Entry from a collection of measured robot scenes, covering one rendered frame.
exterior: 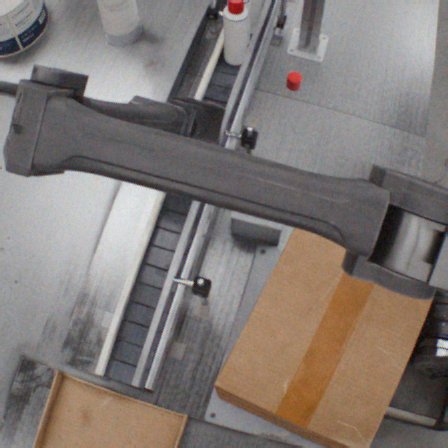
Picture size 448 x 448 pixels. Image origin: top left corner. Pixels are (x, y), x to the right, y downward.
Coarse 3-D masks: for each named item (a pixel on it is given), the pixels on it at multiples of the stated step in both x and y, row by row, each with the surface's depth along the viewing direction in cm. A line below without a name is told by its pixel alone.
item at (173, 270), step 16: (256, 32) 119; (240, 80) 114; (224, 128) 110; (192, 208) 104; (192, 224) 104; (176, 256) 101; (176, 272) 100; (160, 304) 98; (160, 320) 97; (144, 352) 95; (144, 368) 94
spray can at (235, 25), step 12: (228, 0) 107; (240, 0) 107; (228, 12) 110; (240, 12) 109; (228, 24) 112; (240, 24) 112; (228, 36) 116; (240, 36) 115; (228, 48) 120; (240, 48) 119; (228, 60) 124; (240, 60) 124
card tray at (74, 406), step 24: (72, 384) 105; (48, 408) 101; (72, 408) 103; (96, 408) 103; (120, 408) 104; (144, 408) 104; (48, 432) 102; (72, 432) 102; (96, 432) 102; (120, 432) 102; (144, 432) 102; (168, 432) 102
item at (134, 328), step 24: (264, 24) 130; (216, 72) 125; (216, 96) 122; (240, 96) 122; (168, 216) 113; (168, 240) 111; (192, 240) 114; (144, 264) 109; (168, 264) 109; (144, 288) 107; (144, 312) 106; (168, 312) 106; (120, 336) 104; (144, 336) 104; (120, 360) 103; (144, 384) 101
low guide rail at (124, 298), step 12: (216, 48) 123; (216, 60) 123; (204, 84) 119; (156, 204) 110; (156, 216) 110; (144, 240) 107; (144, 252) 108; (132, 264) 105; (132, 276) 105; (120, 300) 103; (120, 312) 102; (108, 336) 101; (108, 348) 100; (96, 372) 98
